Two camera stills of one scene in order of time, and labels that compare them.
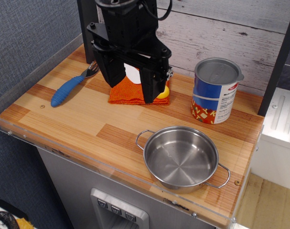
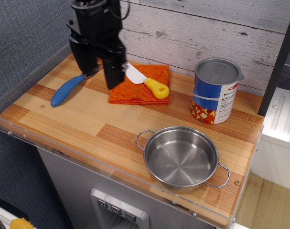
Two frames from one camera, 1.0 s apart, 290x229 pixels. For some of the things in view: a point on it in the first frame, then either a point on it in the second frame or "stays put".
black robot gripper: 130,28 to 95,21
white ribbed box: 275,157 stays put
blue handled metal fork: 91,70 stays put
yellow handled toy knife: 133,73 stays put
